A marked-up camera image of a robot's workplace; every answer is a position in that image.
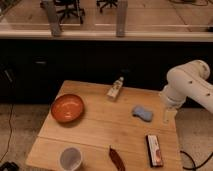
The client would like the translucent beige gripper finger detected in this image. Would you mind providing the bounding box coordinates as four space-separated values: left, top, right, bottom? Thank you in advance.
163 108 177 124

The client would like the white ceramic cup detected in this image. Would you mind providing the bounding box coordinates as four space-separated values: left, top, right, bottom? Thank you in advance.
59 147 83 171

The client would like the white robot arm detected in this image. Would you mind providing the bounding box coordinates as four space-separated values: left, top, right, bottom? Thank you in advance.
159 60 213 124

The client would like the orange ceramic bowl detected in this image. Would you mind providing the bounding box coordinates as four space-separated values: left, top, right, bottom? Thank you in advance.
51 94 84 123

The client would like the blue sponge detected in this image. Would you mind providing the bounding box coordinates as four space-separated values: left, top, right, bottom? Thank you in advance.
132 106 153 122

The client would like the black chocolate bar box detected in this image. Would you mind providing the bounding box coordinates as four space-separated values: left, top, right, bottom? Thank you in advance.
146 135 163 167

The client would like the small cream tube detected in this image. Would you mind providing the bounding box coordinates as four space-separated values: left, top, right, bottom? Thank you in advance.
107 77 124 99

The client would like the black office chair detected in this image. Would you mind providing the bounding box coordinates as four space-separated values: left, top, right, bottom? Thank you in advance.
96 0 118 13
39 0 86 25

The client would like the black device floor corner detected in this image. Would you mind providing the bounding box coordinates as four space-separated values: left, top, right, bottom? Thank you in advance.
0 162 19 171

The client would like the black cable right floor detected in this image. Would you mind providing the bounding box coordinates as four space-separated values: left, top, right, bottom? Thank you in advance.
180 150 213 171

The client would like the black cable floor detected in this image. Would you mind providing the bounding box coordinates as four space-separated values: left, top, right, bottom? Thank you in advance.
180 150 213 171
0 102 15 163

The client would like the right grey metal post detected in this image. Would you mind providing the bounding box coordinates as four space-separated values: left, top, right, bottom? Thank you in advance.
116 0 128 37

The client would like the grey metal post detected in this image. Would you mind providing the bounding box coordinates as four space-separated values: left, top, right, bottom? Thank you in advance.
43 0 61 37
116 0 128 37

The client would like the left grey metal post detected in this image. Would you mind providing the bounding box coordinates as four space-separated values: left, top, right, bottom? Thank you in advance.
43 0 61 37

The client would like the black cable left floor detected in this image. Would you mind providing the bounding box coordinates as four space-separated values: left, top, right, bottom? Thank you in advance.
0 102 15 163

